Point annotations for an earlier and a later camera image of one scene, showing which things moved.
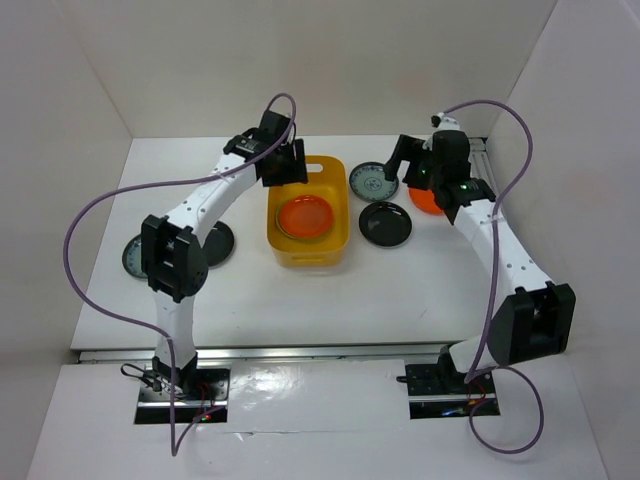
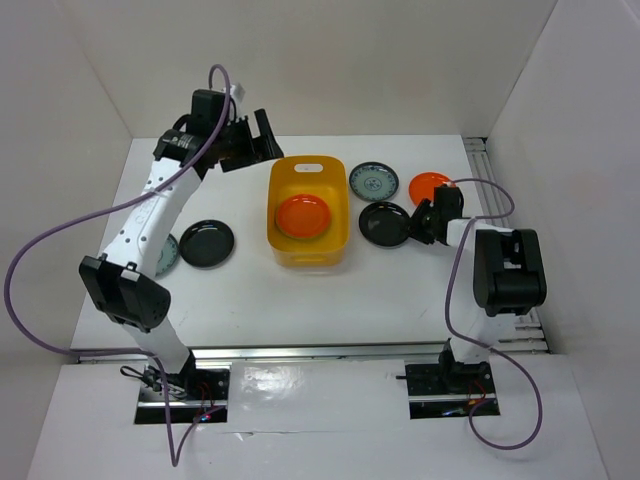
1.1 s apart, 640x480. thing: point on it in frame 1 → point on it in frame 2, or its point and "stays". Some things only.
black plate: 219,245 stays
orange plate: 306,217 stays
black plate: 385,224 stays
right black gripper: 407,148 → 425,206
